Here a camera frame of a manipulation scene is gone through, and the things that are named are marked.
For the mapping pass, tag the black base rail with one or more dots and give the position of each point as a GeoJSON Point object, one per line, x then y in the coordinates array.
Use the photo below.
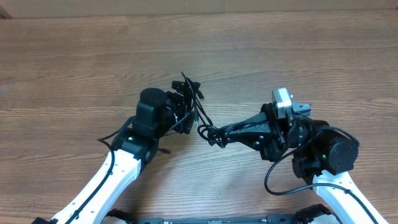
{"type": "Point", "coordinates": [317, 214]}

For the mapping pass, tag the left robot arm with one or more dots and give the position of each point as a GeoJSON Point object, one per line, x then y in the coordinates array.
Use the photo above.
{"type": "Point", "coordinates": [132, 147]}

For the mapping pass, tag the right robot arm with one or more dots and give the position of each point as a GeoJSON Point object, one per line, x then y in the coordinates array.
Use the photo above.
{"type": "Point", "coordinates": [322, 155]}

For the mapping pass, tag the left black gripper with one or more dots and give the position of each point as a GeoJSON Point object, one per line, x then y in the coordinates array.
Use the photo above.
{"type": "Point", "coordinates": [182, 102]}

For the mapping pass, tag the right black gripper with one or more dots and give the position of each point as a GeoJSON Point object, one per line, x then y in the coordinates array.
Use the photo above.
{"type": "Point", "coordinates": [268, 143]}

